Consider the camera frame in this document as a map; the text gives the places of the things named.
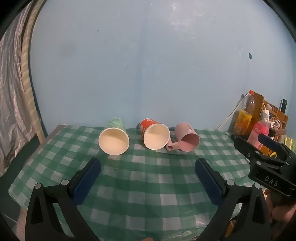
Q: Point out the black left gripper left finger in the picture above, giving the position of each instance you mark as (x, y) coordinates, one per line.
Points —
(42, 222)

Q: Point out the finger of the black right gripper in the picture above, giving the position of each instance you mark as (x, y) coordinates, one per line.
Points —
(244, 147)
(282, 151)

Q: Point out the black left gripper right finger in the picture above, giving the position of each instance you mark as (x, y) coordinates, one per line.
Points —
(242, 211)

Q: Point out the red paper cup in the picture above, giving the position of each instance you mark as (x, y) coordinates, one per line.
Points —
(155, 135)

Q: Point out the green paper cup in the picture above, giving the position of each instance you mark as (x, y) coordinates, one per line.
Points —
(114, 139)

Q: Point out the person's right hand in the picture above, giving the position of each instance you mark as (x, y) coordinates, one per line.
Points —
(278, 213)

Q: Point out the pink label bottle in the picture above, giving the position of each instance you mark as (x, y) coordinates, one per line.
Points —
(261, 127)

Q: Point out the orange drink bottle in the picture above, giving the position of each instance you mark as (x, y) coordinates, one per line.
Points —
(245, 115)

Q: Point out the brown wooden rack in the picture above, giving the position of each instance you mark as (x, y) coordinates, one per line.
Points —
(275, 113)

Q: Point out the silver foil curtain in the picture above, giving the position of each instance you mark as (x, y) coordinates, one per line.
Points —
(16, 124)

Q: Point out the green checkered tablecloth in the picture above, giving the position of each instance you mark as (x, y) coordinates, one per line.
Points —
(141, 193)

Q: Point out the striped wooden frame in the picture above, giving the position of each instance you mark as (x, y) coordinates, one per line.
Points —
(32, 16)

